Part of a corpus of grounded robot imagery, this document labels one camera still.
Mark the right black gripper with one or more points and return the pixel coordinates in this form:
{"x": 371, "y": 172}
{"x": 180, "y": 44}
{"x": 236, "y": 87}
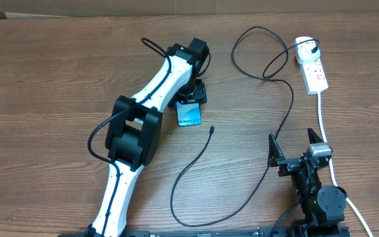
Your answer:
{"x": 289, "y": 164}

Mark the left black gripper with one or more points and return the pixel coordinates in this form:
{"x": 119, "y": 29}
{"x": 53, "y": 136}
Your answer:
{"x": 198, "y": 96}

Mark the blue Galaxy smartphone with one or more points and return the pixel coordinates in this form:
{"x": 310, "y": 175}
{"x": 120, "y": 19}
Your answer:
{"x": 188, "y": 114}

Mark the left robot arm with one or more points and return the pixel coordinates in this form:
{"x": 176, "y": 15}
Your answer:
{"x": 128, "y": 140}

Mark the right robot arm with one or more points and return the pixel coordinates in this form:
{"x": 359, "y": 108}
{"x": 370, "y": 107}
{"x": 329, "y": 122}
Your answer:
{"x": 322, "y": 206}

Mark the white charger plug adapter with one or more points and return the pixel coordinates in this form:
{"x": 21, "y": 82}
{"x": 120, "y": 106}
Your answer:
{"x": 306, "y": 49}

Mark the white power strip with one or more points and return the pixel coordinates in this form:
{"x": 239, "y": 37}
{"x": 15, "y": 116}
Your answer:
{"x": 314, "y": 77}

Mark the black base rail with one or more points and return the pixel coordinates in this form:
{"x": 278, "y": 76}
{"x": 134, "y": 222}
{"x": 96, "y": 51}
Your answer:
{"x": 260, "y": 232}

